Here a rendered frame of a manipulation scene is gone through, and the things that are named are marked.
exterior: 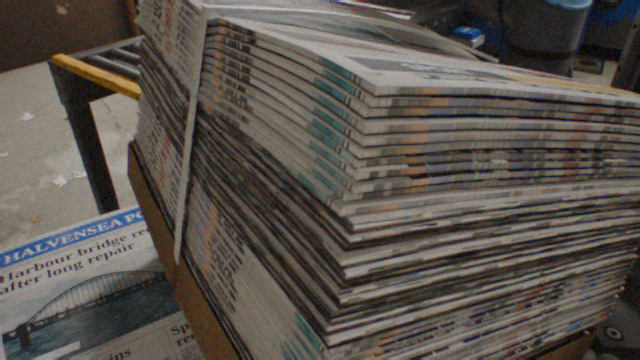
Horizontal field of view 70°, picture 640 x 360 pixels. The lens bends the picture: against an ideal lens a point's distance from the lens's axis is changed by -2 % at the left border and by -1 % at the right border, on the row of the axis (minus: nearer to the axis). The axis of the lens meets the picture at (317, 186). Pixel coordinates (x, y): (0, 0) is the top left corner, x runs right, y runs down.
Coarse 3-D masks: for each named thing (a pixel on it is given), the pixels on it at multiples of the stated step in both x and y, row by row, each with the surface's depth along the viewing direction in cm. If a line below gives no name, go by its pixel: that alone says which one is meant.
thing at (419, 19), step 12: (456, 0) 167; (432, 12) 152; (444, 12) 153; (456, 12) 160; (468, 12) 168; (420, 24) 143; (432, 24) 149; (444, 24) 156; (456, 24) 164; (468, 24) 172; (444, 36) 160
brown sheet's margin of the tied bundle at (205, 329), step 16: (192, 288) 33; (192, 304) 33; (192, 320) 34; (208, 320) 31; (208, 336) 31; (224, 336) 28; (592, 336) 37; (208, 352) 31; (224, 352) 29; (560, 352) 34; (576, 352) 37
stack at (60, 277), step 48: (48, 240) 52; (96, 240) 52; (144, 240) 52; (0, 288) 46; (48, 288) 46; (96, 288) 46; (144, 288) 46; (0, 336) 41; (48, 336) 41; (96, 336) 41; (144, 336) 41; (192, 336) 41
